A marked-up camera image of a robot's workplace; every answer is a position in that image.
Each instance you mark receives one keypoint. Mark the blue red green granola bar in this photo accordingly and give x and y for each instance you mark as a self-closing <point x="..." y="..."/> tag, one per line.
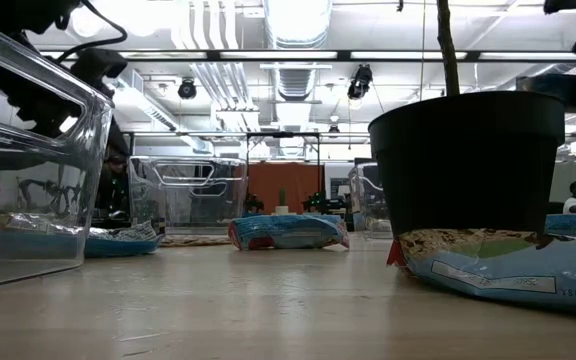
<point x="493" y="270"/>

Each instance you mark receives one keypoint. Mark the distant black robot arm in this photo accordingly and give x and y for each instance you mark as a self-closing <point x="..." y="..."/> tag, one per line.
<point x="320" y="204"/>
<point x="253" y="204"/>

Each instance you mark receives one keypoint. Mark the silver blue granola bar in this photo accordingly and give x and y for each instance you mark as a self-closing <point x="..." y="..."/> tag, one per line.
<point x="118" y="245"/>

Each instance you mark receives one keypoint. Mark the clear plastic bin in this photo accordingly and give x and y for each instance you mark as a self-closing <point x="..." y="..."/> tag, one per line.
<point x="368" y="200"/>
<point x="95" y="150"/>
<point x="193" y="200"/>

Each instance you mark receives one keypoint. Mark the round woven placemat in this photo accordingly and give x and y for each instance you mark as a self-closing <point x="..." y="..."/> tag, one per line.
<point x="193" y="241"/>

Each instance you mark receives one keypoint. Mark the small potted cactus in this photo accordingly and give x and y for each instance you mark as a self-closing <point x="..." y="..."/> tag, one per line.
<point x="282" y="197"/>

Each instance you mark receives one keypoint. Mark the orange room partition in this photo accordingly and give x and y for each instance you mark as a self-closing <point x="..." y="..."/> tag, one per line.
<point x="288" y="185"/>

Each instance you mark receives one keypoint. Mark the black ceiling spotlight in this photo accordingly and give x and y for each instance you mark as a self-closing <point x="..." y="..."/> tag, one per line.
<point x="360" y="80"/>

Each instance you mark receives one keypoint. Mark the black plastic plant pot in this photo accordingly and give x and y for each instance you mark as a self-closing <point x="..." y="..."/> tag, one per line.
<point x="468" y="165"/>

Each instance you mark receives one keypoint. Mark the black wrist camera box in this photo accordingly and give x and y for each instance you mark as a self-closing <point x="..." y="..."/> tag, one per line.
<point x="98" y="65"/>

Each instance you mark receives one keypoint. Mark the black ceiling camera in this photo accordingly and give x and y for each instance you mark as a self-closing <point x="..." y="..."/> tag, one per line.
<point x="187" y="90"/>

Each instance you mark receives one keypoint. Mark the black ceiling light rail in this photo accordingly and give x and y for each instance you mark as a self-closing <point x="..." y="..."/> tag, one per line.
<point x="213" y="55"/>

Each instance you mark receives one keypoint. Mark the distant black frame rig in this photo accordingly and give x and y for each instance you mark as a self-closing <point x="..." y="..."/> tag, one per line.
<point x="283" y="134"/>

